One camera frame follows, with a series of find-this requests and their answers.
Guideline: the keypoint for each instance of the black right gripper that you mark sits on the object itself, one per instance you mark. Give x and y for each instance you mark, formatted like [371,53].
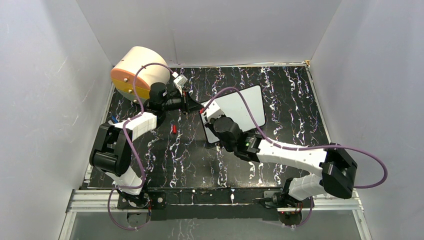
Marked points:
[210,125]

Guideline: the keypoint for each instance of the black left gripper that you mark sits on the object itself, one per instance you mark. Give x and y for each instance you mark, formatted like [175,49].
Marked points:
[187,103]

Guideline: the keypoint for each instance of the red marker cap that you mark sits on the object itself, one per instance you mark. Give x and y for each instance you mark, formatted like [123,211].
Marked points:
[174,129]

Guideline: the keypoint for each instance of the white board black frame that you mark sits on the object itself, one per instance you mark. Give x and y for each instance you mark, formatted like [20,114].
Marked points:
[247,115]

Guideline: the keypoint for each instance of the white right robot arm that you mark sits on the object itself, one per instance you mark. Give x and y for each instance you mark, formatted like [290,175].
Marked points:
[331,170]

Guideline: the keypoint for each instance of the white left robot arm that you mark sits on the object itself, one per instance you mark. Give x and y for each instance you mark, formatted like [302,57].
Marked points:
[113,145]

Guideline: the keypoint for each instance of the cream cylindrical drawer box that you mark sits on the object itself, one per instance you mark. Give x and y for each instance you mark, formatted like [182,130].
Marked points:
[137,71]

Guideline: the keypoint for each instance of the blue white eraser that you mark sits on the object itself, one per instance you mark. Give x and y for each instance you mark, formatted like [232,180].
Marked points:
[114,120]

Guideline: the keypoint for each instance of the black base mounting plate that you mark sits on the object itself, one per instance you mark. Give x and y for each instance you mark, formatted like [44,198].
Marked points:
[214,203]

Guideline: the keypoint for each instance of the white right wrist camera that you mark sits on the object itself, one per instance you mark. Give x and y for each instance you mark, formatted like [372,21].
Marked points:
[210,112]

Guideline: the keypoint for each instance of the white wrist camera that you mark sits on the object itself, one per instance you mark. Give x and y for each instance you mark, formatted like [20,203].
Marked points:
[179,81]
[210,112]

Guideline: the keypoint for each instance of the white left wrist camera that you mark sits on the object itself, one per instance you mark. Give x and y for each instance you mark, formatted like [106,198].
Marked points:
[179,81]

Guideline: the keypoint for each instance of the aluminium frame rail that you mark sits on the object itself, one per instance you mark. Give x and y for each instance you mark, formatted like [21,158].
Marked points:
[101,200]

